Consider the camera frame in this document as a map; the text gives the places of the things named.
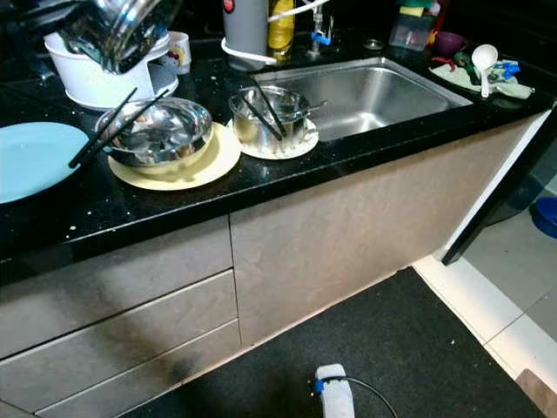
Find pale yellow plate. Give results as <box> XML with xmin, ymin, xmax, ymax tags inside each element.
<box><xmin>108</xmin><ymin>122</ymin><xmax>243</xmax><ymax>192</ymax></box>

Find blue plastic clip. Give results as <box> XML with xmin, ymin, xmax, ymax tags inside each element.
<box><xmin>493</xmin><ymin>60</ymin><xmax>521</xmax><ymax>81</ymax></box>

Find slim steel spoon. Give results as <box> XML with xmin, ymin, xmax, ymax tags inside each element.
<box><xmin>292</xmin><ymin>99</ymin><xmax>328</xmax><ymax>119</ymax></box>

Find blue plastic basin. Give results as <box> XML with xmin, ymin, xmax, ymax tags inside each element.
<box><xmin>531</xmin><ymin>196</ymin><xmax>557</xmax><ymax>240</ymax></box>

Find yellow green sponge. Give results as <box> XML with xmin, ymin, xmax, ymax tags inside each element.
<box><xmin>399</xmin><ymin>0</ymin><xmax>432</xmax><ymax>18</ymax></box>

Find clear plastic container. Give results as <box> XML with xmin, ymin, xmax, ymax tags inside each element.
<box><xmin>389</xmin><ymin>10</ymin><xmax>434</xmax><ymax>51</ymax></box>

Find white tiered plastic rack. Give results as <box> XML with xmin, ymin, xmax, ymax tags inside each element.
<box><xmin>44</xmin><ymin>30</ymin><xmax>177</xmax><ymax>111</ymax></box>

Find grey stone-look drawer front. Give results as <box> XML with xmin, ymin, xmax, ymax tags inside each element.
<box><xmin>0</xmin><ymin>216</ymin><xmax>232</xmax><ymax>358</ymax></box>
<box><xmin>0</xmin><ymin>272</ymin><xmax>238</xmax><ymax>415</ymax></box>
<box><xmin>35</xmin><ymin>320</ymin><xmax>241</xmax><ymax>418</ymax></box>

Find grey stone-look cabinet door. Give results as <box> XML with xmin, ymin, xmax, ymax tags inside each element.
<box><xmin>348</xmin><ymin>113</ymin><xmax>527</xmax><ymax>297</ymax></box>
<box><xmin>231</xmin><ymin>158</ymin><xmax>397</xmax><ymax>349</ymax></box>

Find chrome faucet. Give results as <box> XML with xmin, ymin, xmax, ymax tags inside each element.
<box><xmin>307</xmin><ymin>0</ymin><xmax>333</xmax><ymax>60</ymax></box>

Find wide steel bowl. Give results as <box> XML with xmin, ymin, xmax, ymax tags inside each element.
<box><xmin>97</xmin><ymin>98</ymin><xmax>215</xmax><ymax>175</ymax></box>

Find light blue plate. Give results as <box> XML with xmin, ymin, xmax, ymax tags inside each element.
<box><xmin>0</xmin><ymin>122</ymin><xmax>91</xmax><ymax>205</ymax></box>

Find green black handled tool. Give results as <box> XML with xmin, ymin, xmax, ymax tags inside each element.
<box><xmin>453</xmin><ymin>51</ymin><xmax>481</xmax><ymax>86</ymax></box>

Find purple cup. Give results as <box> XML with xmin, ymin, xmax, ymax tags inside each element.
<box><xmin>433</xmin><ymin>31</ymin><xmax>467</xmax><ymax>57</ymax></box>

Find floral rim plate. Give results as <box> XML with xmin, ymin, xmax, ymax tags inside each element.
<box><xmin>226</xmin><ymin>116</ymin><xmax>320</xmax><ymax>161</ymax></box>

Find deep steel pot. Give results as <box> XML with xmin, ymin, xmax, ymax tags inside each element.
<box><xmin>229</xmin><ymin>85</ymin><xmax>310</xmax><ymax>156</ymax></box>

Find white plastic ladle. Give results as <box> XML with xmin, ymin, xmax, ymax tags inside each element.
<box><xmin>471</xmin><ymin>44</ymin><xmax>500</xmax><ymax>98</ymax></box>

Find grey water filter canister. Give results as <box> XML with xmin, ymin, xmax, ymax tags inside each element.
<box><xmin>222</xmin><ymin>0</ymin><xmax>271</xmax><ymax>64</ymax></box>

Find black floor mat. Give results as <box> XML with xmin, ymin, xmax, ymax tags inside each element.
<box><xmin>117</xmin><ymin>267</ymin><xmax>545</xmax><ymax>418</ymax></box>

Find pale green dish cloth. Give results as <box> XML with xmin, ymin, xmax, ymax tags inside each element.
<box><xmin>429</xmin><ymin>61</ymin><xmax>534</xmax><ymax>101</ymax></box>

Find yellow liquid bottle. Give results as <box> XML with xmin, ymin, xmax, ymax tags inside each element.
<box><xmin>267</xmin><ymin>0</ymin><xmax>295</xmax><ymax>64</ymax></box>

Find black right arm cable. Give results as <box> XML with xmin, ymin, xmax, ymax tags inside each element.
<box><xmin>312</xmin><ymin>374</ymin><xmax>401</xmax><ymax>418</ymax></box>

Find stainless steel sink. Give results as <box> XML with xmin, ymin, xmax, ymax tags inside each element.
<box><xmin>252</xmin><ymin>57</ymin><xmax>475</xmax><ymax>143</ymax></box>

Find white printed mug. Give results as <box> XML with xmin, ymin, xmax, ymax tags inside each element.
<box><xmin>168</xmin><ymin>31</ymin><xmax>192</xmax><ymax>75</ymax></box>

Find black counter end panel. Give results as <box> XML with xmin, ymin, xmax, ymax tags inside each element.
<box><xmin>441</xmin><ymin>109</ymin><xmax>557</xmax><ymax>266</ymax></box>

